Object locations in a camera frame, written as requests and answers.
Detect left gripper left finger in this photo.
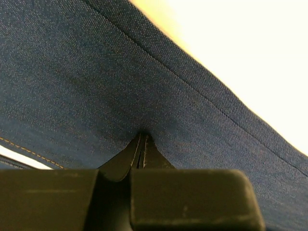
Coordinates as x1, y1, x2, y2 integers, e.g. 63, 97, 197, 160
0, 135, 142, 231

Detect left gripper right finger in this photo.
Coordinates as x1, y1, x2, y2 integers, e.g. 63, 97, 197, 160
130, 134, 266, 231

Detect dark blue denim trousers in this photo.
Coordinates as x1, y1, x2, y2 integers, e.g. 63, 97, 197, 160
0, 0, 308, 231

